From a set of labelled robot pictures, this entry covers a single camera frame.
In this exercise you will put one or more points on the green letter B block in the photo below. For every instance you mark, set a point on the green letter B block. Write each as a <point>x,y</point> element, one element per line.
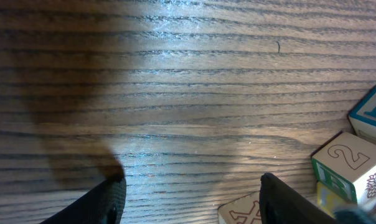
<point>347,166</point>

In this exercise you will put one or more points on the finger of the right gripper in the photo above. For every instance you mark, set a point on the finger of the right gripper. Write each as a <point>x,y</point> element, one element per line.
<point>353,216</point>

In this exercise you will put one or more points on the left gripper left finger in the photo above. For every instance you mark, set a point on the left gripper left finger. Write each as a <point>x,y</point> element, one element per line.
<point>104,204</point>

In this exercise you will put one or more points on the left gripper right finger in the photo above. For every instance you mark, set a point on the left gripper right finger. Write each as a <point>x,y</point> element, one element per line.
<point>280,204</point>

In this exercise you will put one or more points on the yellow top wooden block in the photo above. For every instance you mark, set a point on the yellow top wooden block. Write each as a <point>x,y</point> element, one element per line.
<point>327,200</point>

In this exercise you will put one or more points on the beige drawing wooden block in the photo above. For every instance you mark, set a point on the beige drawing wooden block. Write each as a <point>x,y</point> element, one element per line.
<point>244,210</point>

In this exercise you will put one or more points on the blue edged wooden block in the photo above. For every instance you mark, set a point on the blue edged wooden block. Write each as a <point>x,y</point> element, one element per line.
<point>363,117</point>

